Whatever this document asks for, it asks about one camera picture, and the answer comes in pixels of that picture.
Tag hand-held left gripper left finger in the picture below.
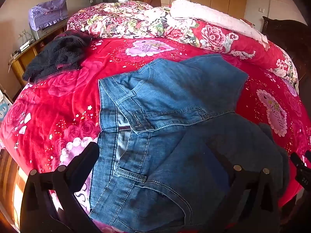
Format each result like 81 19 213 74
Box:
20 141 100 233

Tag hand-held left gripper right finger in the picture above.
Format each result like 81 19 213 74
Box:
216 164 282 233

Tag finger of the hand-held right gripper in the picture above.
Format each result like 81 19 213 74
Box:
290 151 306 170

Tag blue denim pants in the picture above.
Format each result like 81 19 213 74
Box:
89 54 291 231

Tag red rose printed blanket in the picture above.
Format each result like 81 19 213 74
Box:
0 33 311 233

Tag owl printed box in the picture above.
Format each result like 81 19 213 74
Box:
0 87 14 127

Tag dark fleece garment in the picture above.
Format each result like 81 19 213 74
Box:
22 30 94 84

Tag wooden side cabinet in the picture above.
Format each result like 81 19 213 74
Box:
8 24 68 88

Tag dark wooden headboard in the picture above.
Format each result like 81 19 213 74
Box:
261 17 311 84

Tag white device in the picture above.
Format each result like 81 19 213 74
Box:
19 38 35 52

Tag grey appliance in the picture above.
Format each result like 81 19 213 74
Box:
31 21 68 41

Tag floral quilt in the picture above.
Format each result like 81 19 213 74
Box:
66 1 299 84

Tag purple covered appliance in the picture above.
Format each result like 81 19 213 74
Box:
29 0 69 32

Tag white fluffy blanket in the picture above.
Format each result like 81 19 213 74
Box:
169 0 270 51

